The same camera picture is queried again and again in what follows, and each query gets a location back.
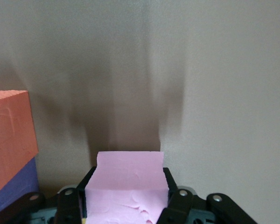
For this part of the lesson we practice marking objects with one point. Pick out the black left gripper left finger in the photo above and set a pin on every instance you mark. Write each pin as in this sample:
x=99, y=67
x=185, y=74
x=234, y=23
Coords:
x=68, y=205

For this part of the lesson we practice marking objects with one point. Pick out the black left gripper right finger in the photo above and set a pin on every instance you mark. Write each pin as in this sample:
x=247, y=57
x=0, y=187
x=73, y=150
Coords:
x=180, y=203

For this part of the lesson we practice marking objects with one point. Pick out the yellow foam cube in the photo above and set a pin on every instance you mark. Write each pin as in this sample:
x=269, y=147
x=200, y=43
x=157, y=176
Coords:
x=83, y=221

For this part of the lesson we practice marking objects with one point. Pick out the purple foam cube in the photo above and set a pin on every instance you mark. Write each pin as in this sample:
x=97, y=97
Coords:
x=16, y=186

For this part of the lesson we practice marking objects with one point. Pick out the pink foam cube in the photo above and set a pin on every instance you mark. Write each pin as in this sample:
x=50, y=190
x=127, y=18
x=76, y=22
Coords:
x=126, y=186

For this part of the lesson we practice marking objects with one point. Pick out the orange foam cube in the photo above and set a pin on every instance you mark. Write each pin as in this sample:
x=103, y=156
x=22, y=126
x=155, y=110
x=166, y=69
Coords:
x=11, y=140

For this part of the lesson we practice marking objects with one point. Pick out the brown table cover sheet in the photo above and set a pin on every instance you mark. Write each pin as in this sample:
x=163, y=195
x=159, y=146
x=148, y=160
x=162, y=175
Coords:
x=200, y=70

